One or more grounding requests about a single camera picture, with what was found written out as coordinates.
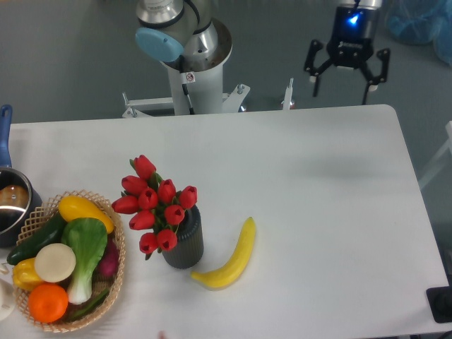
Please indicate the dark grey ribbed vase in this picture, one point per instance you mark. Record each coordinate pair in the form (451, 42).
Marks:
(189, 249)

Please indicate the woven wicker basket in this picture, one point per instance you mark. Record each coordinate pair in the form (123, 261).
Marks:
(100, 283)

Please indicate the purple sweet potato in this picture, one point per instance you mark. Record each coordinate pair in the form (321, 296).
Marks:
(109, 263)

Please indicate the white round onion slice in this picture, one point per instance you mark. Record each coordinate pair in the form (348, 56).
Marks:
(55, 262)

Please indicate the blue plastic bag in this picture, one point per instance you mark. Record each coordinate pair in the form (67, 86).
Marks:
(422, 22)

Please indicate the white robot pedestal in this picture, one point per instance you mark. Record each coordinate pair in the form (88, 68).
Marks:
(192, 93)

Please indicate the white ceramic object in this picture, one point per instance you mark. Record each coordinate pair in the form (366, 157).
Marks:
(8, 303)

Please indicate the green bok choy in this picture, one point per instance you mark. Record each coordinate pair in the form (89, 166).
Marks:
(87, 237)

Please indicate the green chili pepper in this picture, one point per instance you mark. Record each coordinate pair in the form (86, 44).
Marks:
(89, 307)

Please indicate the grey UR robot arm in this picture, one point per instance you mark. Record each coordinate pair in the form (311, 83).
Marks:
(185, 37)

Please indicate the red tulip bouquet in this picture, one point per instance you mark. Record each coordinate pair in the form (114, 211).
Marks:
(155, 205)

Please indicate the yellow plastic banana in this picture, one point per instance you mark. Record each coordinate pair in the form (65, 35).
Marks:
(230, 272)

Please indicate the white frame at right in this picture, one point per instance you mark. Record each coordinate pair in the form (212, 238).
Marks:
(438, 161)

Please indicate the orange fruit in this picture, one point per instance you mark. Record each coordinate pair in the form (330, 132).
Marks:
(48, 303)

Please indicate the yellow bell pepper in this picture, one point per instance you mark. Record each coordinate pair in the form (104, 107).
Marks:
(25, 276)

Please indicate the black device at table edge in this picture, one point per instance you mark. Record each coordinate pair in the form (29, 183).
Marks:
(439, 299)

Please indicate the dark green cucumber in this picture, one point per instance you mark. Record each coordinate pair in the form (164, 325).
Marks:
(49, 233)

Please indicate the yellow squash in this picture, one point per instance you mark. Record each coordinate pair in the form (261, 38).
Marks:
(75, 207)

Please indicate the blue-handled saucepan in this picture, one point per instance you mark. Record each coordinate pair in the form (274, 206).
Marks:
(18, 196)

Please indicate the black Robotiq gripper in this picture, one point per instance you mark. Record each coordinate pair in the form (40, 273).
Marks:
(350, 45)

